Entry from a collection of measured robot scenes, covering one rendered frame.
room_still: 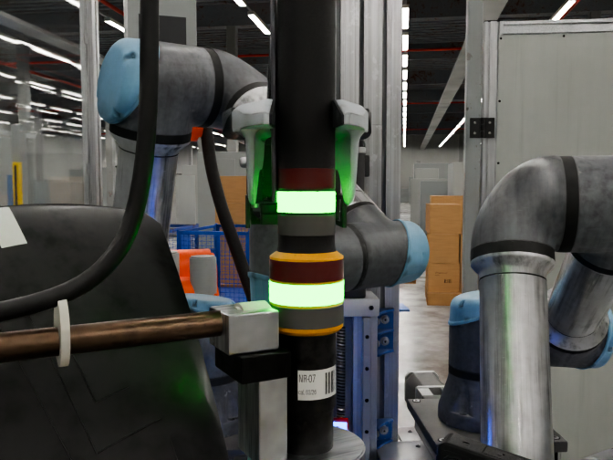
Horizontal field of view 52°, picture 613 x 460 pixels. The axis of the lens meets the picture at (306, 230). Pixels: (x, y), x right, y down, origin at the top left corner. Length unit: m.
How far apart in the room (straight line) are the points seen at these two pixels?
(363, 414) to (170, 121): 0.65
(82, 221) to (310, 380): 0.20
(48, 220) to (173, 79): 0.47
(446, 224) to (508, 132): 5.73
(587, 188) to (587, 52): 1.55
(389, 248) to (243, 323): 0.37
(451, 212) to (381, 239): 7.21
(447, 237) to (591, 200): 7.15
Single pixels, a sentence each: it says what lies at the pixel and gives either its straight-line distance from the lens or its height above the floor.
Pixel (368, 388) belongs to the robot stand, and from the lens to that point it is 1.21.
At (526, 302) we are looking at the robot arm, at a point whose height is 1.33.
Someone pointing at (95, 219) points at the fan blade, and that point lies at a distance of 0.47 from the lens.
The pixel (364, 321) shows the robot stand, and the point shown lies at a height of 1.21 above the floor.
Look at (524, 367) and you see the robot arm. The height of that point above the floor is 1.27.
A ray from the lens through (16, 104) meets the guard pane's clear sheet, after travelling 1.50.
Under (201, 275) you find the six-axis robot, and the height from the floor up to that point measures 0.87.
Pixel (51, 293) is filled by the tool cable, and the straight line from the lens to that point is 0.32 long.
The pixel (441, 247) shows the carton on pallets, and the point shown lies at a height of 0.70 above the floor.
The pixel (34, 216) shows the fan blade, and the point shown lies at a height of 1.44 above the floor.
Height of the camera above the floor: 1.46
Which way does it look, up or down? 4 degrees down
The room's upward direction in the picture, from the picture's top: straight up
